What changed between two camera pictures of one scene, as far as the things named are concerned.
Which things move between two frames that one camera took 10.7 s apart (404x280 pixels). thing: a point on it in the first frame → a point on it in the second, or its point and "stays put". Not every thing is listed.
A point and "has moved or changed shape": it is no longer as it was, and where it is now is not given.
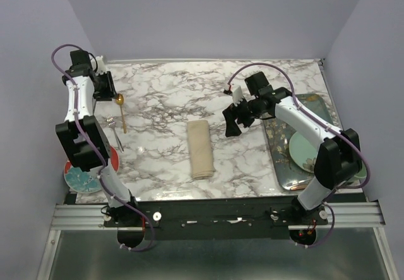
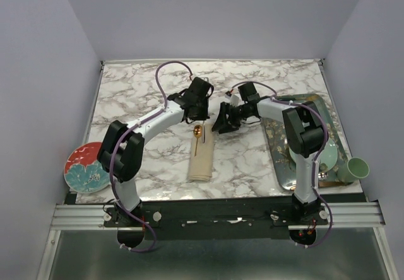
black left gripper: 110,92 → 204,115
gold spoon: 120,99 → 197,132
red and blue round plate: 87,181 stays put
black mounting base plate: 214,219 stays put
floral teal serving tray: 279,133 stays put
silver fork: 111,123 has moved or changed shape
